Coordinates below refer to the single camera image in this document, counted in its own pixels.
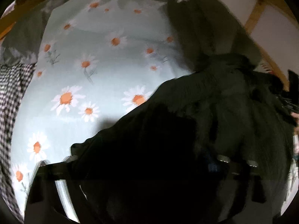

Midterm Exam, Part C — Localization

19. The black zip jacket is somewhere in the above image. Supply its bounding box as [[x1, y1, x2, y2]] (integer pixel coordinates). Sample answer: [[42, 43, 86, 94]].
[[73, 55, 295, 223]]

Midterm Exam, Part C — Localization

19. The black white checkered sheet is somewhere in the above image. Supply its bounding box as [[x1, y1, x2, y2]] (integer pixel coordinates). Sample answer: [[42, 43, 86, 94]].
[[1, 64, 36, 223]]

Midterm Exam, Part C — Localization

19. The cartoon cat pillow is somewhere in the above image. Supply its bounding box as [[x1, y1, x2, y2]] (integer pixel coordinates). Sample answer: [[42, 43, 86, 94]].
[[254, 60, 275, 75]]

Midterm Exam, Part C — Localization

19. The grey blanket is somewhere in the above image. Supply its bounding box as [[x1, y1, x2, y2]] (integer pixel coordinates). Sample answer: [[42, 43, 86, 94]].
[[0, 0, 54, 66]]

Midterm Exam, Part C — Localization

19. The light blue daisy duvet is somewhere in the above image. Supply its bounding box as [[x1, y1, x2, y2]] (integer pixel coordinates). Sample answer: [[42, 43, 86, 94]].
[[9, 0, 299, 220]]

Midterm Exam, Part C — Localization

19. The olive green hooded garment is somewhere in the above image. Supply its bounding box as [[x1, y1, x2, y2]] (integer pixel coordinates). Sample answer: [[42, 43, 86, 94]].
[[166, 0, 261, 71]]

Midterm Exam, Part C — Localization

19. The wooden bunk bed frame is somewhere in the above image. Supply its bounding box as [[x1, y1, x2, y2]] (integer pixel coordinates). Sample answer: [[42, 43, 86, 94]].
[[0, 0, 292, 92]]

